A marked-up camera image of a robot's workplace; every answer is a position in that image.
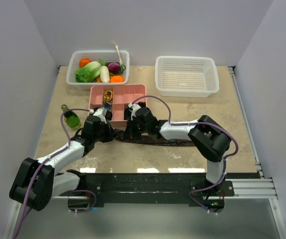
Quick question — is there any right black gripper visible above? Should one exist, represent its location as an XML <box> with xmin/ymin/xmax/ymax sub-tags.
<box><xmin>124</xmin><ymin>116</ymin><xmax>149</xmax><ymax>139</ymax></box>

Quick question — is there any brown patterned tie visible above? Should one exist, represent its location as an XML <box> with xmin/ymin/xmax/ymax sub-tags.
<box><xmin>115</xmin><ymin>129</ymin><xmax>194</xmax><ymax>147</ymax></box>

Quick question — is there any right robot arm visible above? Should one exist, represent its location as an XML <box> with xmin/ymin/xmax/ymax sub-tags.
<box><xmin>122</xmin><ymin>104</ymin><xmax>231</xmax><ymax>196</ymax></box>

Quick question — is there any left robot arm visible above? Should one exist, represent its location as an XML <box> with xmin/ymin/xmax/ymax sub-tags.
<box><xmin>9</xmin><ymin>116</ymin><xmax>117</xmax><ymax>211</ymax></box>

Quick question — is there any rolled black tie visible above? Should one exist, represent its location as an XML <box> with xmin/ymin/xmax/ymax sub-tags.
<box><xmin>124</xmin><ymin>106</ymin><xmax>133</xmax><ymax>120</ymax></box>

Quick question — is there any rolled dark blue tie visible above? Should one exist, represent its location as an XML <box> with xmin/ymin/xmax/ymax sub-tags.
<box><xmin>102</xmin><ymin>102</ymin><xmax>113</xmax><ymax>121</ymax></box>

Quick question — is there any green glass bottle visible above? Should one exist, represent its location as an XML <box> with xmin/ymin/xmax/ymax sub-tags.
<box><xmin>61</xmin><ymin>104</ymin><xmax>81</xmax><ymax>130</ymax></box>

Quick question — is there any pink divided organizer tray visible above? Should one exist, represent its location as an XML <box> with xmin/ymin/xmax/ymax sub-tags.
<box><xmin>89</xmin><ymin>84</ymin><xmax>146</xmax><ymax>128</ymax></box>

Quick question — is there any rolled yellow tie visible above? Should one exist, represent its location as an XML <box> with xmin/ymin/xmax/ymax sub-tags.
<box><xmin>103</xmin><ymin>91</ymin><xmax>114</xmax><ymax>104</ymax></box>

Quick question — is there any orange front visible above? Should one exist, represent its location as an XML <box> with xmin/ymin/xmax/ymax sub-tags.
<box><xmin>110</xmin><ymin>75</ymin><xmax>124</xmax><ymax>83</ymax></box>

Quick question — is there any white empty basket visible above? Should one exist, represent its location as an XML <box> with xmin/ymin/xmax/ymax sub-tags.
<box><xmin>155</xmin><ymin>56</ymin><xmax>220</xmax><ymax>98</ymax></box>

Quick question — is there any white radish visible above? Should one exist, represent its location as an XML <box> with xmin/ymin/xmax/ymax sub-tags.
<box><xmin>100</xmin><ymin>66</ymin><xmax>110</xmax><ymax>83</ymax></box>

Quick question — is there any green lettuce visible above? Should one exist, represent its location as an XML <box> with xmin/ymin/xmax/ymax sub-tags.
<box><xmin>75</xmin><ymin>61</ymin><xmax>102</xmax><ymax>83</ymax></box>

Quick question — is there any green onion stalk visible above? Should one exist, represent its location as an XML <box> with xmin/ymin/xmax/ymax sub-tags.
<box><xmin>111</xmin><ymin>41</ymin><xmax>126</xmax><ymax>73</ymax></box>

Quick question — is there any purple onion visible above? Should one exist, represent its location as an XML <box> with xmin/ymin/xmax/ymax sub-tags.
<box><xmin>107</xmin><ymin>62</ymin><xmax>122</xmax><ymax>75</ymax></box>

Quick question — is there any white vegetable basket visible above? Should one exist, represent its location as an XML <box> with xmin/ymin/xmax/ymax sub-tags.
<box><xmin>66</xmin><ymin>50</ymin><xmax>130</xmax><ymax>91</ymax></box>

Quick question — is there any orange tomato back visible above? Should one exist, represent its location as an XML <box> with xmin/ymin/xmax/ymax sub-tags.
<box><xmin>79</xmin><ymin>58</ymin><xmax>91</xmax><ymax>68</ymax></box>

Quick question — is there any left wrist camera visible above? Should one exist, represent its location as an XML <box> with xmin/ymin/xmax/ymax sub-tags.
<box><xmin>89</xmin><ymin>107</ymin><xmax>108</xmax><ymax>123</ymax></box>

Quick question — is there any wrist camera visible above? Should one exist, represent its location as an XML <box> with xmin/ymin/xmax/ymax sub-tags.
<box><xmin>89</xmin><ymin>107</ymin><xmax>108</xmax><ymax>123</ymax></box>
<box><xmin>128</xmin><ymin>103</ymin><xmax>141</xmax><ymax>120</ymax></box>

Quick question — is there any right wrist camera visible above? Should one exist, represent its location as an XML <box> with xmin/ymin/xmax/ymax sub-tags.
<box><xmin>128</xmin><ymin>103</ymin><xmax>141</xmax><ymax>120</ymax></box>

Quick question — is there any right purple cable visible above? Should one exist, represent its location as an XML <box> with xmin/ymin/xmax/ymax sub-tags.
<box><xmin>130</xmin><ymin>95</ymin><xmax>239</xmax><ymax>215</ymax></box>

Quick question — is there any purple cable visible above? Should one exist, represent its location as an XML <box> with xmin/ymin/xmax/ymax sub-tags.
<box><xmin>130</xmin><ymin>95</ymin><xmax>239</xmax><ymax>215</ymax></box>
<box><xmin>11</xmin><ymin>108</ymin><xmax>98</xmax><ymax>239</ymax></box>

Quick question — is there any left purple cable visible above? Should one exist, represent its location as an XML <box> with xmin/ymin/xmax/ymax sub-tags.
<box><xmin>11</xmin><ymin>108</ymin><xmax>98</xmax><ymax>239</ymax></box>

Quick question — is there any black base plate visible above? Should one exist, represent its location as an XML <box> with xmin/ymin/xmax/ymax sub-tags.
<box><xmin>62</xmin><ymin>173</ymin><xmax>235</xmax><ymax>212</ymax></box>

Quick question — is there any aluminium frame rail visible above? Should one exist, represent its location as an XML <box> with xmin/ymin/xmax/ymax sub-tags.
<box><xmin>52</xmin><ymin>174</ymin><xmax>276</xmax><ymax>204</ymax></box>

